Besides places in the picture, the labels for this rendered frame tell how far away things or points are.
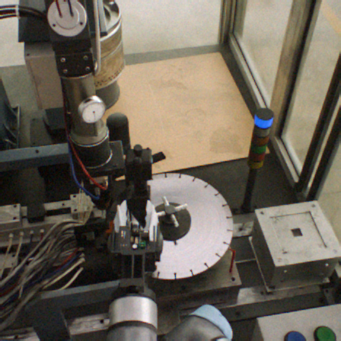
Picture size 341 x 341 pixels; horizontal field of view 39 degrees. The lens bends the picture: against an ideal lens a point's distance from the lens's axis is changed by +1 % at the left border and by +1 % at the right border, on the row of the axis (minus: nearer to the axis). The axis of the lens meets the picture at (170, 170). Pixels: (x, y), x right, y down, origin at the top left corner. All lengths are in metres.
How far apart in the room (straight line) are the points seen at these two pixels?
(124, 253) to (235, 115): 1.14
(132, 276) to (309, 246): 0.68
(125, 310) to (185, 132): 1.09
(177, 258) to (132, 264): 0.45
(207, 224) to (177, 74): 0.89
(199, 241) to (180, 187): 0.18
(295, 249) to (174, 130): 0.68
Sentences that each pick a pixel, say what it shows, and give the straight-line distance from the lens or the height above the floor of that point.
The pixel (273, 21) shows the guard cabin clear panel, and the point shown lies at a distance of 1.71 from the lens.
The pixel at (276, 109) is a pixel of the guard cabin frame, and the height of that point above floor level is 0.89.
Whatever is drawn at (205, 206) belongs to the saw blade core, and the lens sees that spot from 1.30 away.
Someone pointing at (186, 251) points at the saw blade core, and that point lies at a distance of 1.22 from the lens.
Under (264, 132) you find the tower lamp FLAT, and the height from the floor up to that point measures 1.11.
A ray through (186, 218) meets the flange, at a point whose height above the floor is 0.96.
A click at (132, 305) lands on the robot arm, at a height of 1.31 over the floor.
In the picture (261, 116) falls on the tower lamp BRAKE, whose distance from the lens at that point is 1.24.
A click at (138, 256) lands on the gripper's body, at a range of 0.78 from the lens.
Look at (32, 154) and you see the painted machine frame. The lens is 1.34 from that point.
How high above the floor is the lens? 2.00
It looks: 50 degrees down
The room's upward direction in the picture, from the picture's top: straight up
